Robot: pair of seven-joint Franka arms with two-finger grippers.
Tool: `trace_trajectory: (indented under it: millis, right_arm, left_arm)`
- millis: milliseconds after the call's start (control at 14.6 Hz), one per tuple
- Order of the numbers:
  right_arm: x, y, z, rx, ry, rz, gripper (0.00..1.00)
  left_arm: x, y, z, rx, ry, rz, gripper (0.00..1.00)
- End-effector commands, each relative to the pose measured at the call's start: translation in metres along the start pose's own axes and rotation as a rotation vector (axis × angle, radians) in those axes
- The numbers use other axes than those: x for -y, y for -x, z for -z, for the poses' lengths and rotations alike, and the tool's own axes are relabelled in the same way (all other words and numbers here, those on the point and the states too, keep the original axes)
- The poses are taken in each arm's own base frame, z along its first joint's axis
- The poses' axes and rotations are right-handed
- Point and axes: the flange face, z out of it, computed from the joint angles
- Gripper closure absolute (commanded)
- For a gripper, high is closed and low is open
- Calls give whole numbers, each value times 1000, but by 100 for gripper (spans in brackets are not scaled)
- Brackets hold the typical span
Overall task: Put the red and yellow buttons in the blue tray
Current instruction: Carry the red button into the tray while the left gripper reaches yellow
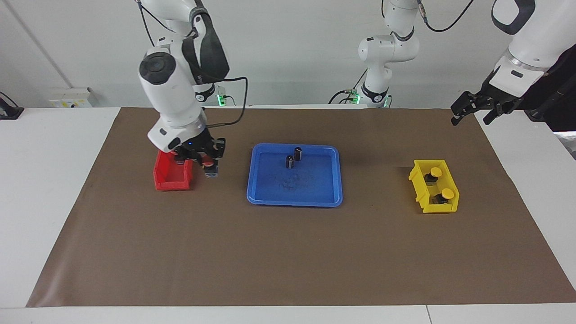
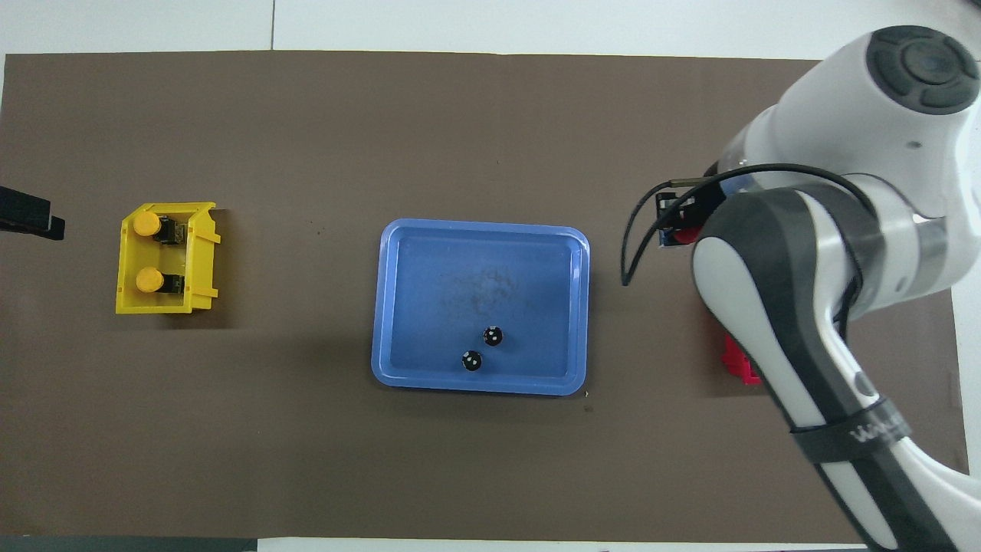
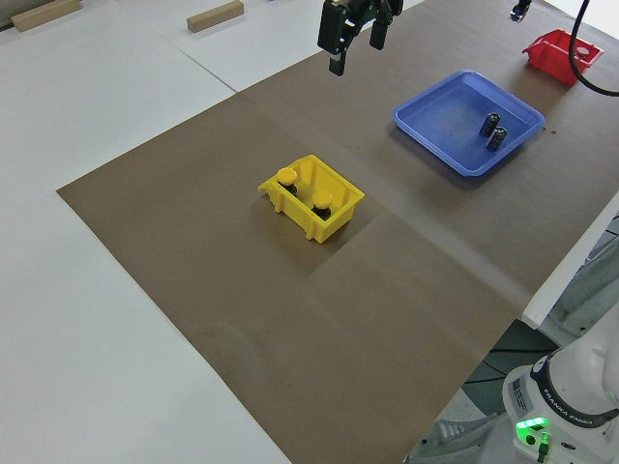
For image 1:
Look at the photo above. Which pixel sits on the white wall socket box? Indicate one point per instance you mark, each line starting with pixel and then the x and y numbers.
pixel 72 99

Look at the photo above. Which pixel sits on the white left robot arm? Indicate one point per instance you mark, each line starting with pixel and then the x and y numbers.
pixel 387 49

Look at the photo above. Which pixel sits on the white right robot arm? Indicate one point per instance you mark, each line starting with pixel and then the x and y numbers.
pixel 168 90

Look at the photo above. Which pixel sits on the black stand pole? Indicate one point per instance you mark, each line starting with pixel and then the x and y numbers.
pixel 546 108

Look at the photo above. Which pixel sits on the blue plastic tray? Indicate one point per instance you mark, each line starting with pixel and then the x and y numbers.
pixel 310 189

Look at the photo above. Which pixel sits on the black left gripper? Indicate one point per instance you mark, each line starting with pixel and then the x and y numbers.
pixel 499 96

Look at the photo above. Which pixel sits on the brown paper table mat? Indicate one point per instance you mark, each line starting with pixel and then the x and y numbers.
pixel 225 252

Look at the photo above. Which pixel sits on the small black cylinder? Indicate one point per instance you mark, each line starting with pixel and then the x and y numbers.
pixel 298 154
pixel 290 162

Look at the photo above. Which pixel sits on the yellow plastic parts bin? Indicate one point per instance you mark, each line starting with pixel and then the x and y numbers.
pixel 438 208

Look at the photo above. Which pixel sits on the yellow push button switch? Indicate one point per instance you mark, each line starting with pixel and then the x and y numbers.
pixel 435 172
pixel 447 194

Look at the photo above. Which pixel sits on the red plastic parts bin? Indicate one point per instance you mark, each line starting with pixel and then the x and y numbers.
pixel 173 182

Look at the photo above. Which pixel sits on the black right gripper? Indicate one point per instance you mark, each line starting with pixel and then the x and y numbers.
pixel 193 146

